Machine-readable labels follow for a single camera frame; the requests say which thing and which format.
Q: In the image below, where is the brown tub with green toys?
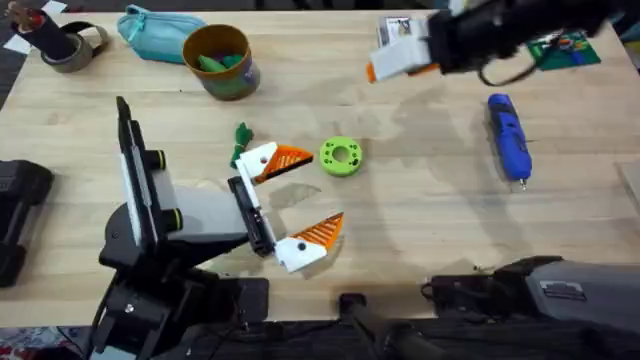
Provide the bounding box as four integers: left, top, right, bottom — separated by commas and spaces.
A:
181, 23, 262, 102

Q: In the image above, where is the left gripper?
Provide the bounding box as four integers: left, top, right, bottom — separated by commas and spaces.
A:
98, 141, 346, 275

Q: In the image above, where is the orange ribbed wedge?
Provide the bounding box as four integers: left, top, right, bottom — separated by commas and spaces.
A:
407, 63, 442, 78

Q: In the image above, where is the printed card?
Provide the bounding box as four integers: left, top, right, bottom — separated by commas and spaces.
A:
375, 14, 432, 51

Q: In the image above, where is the black stand pole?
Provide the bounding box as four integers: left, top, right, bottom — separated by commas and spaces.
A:
338, 293, 451, 360

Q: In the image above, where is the teal zip pouch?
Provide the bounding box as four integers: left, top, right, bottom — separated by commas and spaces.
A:
116, 4, 209, 65

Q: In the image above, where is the grey tape roll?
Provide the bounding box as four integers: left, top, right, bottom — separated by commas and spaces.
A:
41, 21, 110, 74

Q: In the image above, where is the black cable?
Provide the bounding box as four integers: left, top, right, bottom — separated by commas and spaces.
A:
477, 42, 554, 87

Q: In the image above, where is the green disc with holes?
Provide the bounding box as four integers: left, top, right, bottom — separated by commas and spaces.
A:
319, 135, 364, 178

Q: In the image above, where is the green toy vegetable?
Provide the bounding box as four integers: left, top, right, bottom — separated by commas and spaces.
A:
229, 121, 255, 170

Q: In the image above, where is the black cylinder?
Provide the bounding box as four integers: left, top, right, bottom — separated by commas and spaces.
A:
8, 2, 80, 61

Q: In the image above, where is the blue electric screwdriver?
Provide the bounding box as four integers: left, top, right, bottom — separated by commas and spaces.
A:
486, 92, 534, 192

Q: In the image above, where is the black machine block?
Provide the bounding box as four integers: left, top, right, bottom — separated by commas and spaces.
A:
0, 159, 55, 289

